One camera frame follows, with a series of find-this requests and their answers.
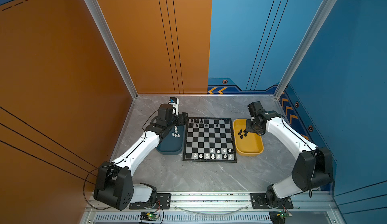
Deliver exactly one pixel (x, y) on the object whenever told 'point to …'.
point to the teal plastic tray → (173, 143)
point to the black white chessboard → (209, 140)
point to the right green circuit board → (278, 217)
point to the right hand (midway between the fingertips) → (250, 128)
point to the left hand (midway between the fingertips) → (184, 112)
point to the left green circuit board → (151, 216)
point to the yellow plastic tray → (252, 145)
